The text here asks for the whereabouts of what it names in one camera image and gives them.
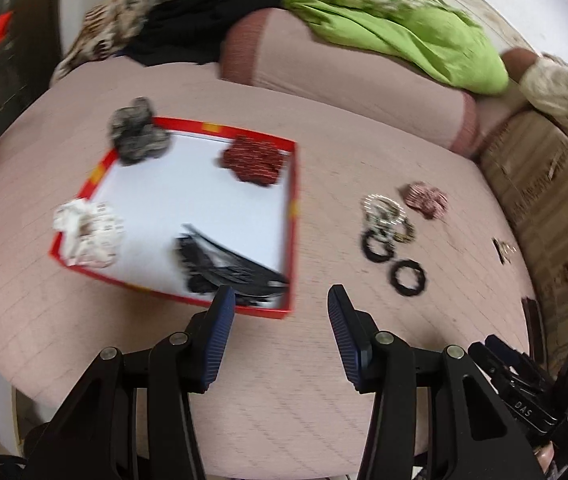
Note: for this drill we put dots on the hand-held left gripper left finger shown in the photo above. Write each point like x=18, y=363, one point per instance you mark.
x=220, y=332

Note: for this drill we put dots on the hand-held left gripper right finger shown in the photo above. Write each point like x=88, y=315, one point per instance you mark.
x=346, y=342

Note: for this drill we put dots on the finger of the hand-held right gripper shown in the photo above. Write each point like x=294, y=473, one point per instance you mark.
x=534, y=330
x=514, y=385

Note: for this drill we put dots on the red cardboard box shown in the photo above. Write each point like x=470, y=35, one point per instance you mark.
x=204, y=200

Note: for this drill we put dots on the pink plaid scrunchie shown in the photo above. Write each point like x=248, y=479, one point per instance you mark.
x=426, y=200

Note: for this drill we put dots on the black hair claw clip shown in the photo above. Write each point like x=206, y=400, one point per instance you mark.
x=224, y=270

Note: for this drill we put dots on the small gold hair clip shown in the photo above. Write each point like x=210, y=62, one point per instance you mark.
x=501, y=249

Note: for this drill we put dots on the pink quilted bedcover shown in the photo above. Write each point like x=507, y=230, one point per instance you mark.
x=264, y=410

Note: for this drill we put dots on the striped beige cushion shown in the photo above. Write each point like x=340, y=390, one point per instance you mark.
x=549, y=200

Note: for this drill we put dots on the white dotted scrunchie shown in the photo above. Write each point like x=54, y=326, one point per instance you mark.
x=89, y=232

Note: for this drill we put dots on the red dotted scrunchie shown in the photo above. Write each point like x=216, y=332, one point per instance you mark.
x=254, y=160

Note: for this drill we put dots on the grey sheer scrunchie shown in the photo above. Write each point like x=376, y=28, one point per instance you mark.
x=134, y=135

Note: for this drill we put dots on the white cloth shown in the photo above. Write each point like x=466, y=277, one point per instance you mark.
x=559, y=85

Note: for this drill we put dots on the pink bolster pillow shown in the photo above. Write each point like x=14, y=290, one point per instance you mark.
x=339, y=85

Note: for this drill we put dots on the brown bolster pillow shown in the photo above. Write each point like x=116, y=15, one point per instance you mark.
x=519, y=62

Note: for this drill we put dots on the black cloth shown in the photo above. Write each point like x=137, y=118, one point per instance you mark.
x=189, y=30

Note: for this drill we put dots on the green cloth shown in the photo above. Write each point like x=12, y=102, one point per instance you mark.
x=414, y=35

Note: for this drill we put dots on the leaf print cloth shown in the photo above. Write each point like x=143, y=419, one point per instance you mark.
x=109, y=15

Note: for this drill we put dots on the glass panel door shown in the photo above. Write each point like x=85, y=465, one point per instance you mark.
x=19, y=60

